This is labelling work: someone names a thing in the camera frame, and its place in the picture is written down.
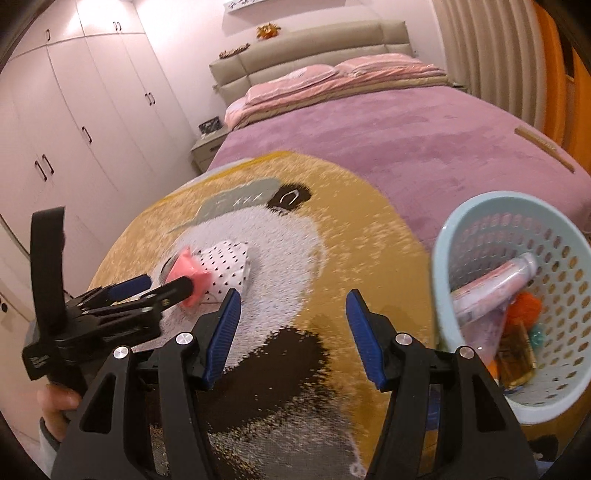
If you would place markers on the white wardrobe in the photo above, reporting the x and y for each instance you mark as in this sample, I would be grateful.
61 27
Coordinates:
92 115

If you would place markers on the pink folded quilt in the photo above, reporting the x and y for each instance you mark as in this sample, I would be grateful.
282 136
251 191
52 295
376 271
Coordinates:
286 107

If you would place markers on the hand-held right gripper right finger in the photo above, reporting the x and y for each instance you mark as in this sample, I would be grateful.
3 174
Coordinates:
364 341

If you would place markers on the person's left forearm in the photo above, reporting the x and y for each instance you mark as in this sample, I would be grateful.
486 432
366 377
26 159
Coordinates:
48 443

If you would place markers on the amber glass bottle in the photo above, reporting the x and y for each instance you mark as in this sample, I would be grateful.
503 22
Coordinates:
517 357

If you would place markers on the brown plush toy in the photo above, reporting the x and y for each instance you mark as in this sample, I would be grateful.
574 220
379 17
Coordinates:
268 31

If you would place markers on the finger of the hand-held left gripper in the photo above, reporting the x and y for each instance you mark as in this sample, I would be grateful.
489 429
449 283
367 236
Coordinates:
171 290
131 286

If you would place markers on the brown garland ornament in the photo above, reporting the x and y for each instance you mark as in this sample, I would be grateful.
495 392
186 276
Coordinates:
234 50

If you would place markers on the yellow printed blanket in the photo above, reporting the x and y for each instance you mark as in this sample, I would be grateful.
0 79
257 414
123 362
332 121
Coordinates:
346 230

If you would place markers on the orange plastic bag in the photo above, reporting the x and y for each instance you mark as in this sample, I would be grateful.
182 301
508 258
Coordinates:
526 304

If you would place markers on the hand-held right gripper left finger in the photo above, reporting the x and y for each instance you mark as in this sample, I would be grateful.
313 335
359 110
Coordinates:
221 337

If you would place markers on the pink plastic cup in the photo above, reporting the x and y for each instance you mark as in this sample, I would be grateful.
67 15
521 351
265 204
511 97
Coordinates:
191 277

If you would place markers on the bed with purple cover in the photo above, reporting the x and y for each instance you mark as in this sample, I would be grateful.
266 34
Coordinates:
369 129

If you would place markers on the teal packet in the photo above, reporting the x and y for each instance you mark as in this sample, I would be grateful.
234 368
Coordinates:
537 334

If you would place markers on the black picture frame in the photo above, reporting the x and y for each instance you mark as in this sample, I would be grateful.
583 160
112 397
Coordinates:
211 126

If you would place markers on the grey nightstand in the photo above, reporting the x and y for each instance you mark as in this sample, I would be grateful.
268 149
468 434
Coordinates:
207 150

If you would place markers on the beige padded headboard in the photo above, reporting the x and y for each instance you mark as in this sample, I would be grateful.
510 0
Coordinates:
300 50

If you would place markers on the polka dot pouch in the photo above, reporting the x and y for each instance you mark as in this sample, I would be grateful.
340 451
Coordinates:
226 267

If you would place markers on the pink pillow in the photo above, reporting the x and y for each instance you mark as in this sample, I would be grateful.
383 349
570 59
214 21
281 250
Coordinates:
291 81
374 64

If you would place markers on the light blue plastic basket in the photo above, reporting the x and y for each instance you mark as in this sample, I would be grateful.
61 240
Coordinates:
554 258

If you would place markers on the person's left hand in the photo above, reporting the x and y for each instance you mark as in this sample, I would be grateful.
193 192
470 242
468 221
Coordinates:
55 401

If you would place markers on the wooden brush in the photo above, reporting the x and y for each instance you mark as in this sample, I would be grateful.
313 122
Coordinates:
545 147

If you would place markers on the white patterned wall shelf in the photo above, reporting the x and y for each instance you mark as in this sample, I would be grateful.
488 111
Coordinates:
244 4

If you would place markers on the white pink plastic bottle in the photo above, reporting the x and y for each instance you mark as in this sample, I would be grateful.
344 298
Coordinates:
489 295

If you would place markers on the beige curtain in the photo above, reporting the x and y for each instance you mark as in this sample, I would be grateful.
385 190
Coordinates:
489 60

